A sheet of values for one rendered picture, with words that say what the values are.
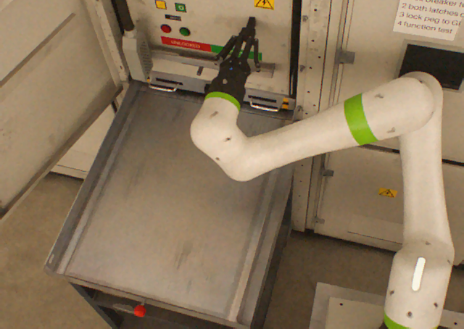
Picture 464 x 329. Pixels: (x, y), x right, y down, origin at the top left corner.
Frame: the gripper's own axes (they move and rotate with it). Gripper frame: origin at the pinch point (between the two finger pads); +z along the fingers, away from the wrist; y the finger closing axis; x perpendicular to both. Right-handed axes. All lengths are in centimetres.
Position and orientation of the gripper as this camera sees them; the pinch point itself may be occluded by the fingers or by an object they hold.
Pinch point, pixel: (249, 29)
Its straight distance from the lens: 156.4
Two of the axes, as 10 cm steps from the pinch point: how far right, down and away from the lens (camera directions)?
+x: -0.7, -5.2, -8.5
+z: 2.7, -8.3, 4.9
